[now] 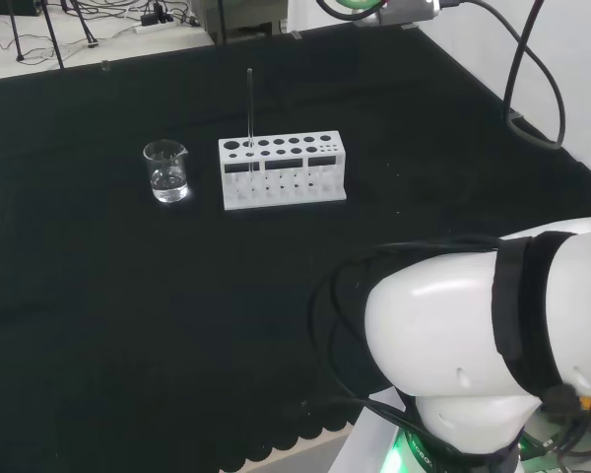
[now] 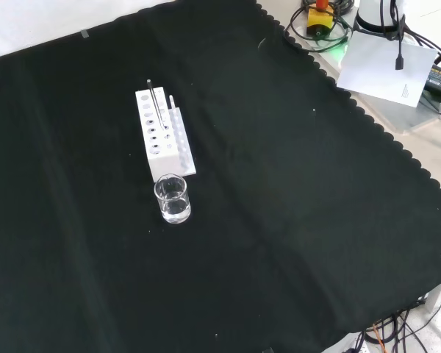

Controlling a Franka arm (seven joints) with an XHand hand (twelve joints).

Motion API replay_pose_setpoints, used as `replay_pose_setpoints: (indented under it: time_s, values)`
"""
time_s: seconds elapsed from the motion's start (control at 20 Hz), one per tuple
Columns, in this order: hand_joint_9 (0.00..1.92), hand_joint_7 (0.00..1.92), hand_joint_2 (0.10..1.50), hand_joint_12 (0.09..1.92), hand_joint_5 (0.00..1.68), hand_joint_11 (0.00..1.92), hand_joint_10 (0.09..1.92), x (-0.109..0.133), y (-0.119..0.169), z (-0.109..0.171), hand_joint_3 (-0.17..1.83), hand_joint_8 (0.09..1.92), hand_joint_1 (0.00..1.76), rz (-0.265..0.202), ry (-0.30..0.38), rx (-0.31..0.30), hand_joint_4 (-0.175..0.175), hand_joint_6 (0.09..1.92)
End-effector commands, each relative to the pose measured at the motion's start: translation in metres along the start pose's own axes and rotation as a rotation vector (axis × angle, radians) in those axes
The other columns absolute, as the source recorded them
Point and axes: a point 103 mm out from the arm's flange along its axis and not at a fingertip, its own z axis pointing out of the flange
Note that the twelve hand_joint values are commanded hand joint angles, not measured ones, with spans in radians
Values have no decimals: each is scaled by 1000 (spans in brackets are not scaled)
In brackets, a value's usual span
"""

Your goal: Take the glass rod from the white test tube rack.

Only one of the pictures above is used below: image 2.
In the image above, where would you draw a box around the white test tube rack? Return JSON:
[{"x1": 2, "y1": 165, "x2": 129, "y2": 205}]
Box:
[{"x1": 135, "y1": 86, "x2": 198, "y2": 184}]

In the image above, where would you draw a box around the small clear glass beaker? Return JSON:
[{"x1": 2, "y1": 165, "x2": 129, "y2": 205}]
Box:
[{"x1": 153, "y1": 175, "x2": 191, "y2": 224}]

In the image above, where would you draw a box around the black bench cloth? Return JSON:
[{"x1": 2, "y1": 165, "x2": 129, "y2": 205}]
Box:
[{"x1": 0, "y1": 0, "x2": 441, "y2": 353}]

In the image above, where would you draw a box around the yellow stop button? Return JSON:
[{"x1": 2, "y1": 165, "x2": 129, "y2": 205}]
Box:
[{"x1": 306, "y1": 0, "x2": 335, "y2": 38}]

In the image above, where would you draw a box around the pale base board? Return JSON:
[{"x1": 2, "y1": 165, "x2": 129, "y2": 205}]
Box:
[{"x1": 286, "y1": 0, "x2": 441, "y2": 134}]

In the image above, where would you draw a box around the white paper sheet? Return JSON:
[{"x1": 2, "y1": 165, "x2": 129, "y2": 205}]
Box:
[{"x1": 336, "y1": 30, "x2": 439, "y2": 108}]

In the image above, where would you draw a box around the black looped cable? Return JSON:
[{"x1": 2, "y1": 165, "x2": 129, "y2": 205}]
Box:
[{"x1": 283, "y1": 0, "x2": 354, "y2": 46}]

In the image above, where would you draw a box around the black cable with flat plug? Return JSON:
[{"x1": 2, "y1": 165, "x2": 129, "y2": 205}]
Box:
[{"x1": 389, "y1": 0, "x2": 407, "y2": 71}]

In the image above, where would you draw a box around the orange cable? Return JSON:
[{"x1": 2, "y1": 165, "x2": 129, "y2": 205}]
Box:
[{"x1": 370, "y1": 320, "x2": 387, "y2": 353}]

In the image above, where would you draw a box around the black cable bundle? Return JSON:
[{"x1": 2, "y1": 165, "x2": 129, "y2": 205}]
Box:
[{"x1": 352, "y1": 299, "x2": 441, "y2": 353}]

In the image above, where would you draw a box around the white bench bracket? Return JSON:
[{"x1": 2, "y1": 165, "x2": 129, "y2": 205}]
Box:
[{"x1": 421, "y1": 274, "x2": 441, "y2": 314}]

